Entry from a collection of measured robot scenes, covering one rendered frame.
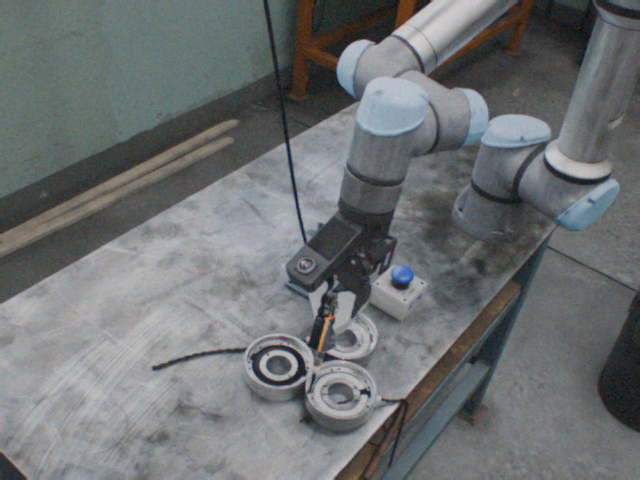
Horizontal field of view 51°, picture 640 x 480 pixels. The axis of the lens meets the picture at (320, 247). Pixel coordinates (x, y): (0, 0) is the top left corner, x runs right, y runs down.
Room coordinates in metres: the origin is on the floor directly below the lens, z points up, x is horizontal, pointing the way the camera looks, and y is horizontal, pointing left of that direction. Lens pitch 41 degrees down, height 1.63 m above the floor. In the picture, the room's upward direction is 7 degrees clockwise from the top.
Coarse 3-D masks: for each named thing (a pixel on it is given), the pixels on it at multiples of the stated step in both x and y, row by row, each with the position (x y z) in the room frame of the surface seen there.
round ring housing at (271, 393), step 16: (272, 336) 0.69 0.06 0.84; (288, 336) 0.70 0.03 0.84; (256, 352) 0.67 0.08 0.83; (272, 352) 0.67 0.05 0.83; (304, 352) 0.68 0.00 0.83; (288, 368) 0.66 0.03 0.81; (256, 384) 0.60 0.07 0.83; (304, 384) 0.62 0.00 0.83; (272, 400) 0.60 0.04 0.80; (288, 400) 0.61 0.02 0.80
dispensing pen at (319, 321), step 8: (336, 296) 0.67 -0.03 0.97; (336, 304) 0.66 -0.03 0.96; (328, 312) 0.66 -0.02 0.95; (320, 320) 0.64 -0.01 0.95; (312, 328) 0.64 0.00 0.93; (320, 328) 0.63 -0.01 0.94; (312, 336) 0.63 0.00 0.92; (320, 336) 0.63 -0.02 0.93; (312, 344) 0.62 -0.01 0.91; (320, 360) 0.62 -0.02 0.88; (312, 376) 0.61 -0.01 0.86; (312, 384) 0.60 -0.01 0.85
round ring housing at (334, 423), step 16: (320, 368) 0.65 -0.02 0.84; (336, 368) 0.65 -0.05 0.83; (352, 368) 0.66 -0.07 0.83; (336, 384) 0.63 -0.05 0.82; (352, 384) 0.63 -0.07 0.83; (368, 384) 0.63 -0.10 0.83; (352, 400) 0.60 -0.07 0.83; (368, 400) 0.60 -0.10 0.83; (320, 416) 0.56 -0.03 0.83; (336, 416) 0.56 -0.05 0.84; (352, 416) 0.56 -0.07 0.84; (368, 416) 0.58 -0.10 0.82
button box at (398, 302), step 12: (384, 276) 0.86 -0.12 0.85; (372, 288) 0.83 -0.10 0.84; (384, 288) 0.83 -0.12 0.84; (396, 288) 0.83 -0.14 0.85; (408, 288) 0.83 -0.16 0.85; (420, 288) 0.84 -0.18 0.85; (372, 300) 0.83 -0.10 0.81; (384, 300) 0.82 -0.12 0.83; (396, 300) 0.81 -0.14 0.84; (408, 300) 0.81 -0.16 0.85; (420, 300) 0.84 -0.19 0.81; (396, 312) 0.80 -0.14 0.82; (408, 312) 0.81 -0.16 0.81
